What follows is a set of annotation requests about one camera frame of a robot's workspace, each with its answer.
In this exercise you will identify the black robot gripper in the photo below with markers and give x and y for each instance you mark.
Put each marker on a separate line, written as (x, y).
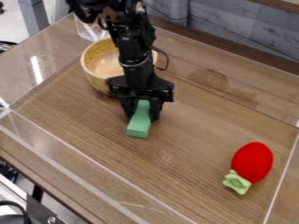
(158, 88)

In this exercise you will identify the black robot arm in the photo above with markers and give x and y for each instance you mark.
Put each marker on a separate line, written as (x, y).
(125, 19)

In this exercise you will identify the light brown wooden bowl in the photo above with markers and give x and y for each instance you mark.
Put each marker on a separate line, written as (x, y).
(101, 64)

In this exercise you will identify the clear acrylic tray wall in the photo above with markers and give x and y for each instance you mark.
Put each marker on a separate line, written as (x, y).
(63, 131)

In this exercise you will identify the black metal table leg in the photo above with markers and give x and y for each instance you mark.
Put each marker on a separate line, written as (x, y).
(38, 193)

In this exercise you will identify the clear acrylic corner bracket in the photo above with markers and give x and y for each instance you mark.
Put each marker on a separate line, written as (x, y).
(95, 31)

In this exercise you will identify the red plush strawberry toy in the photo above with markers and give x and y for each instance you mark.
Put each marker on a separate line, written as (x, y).
(252, 164)

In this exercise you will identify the green rectangular stick block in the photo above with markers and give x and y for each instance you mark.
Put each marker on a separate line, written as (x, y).
(139, 125)

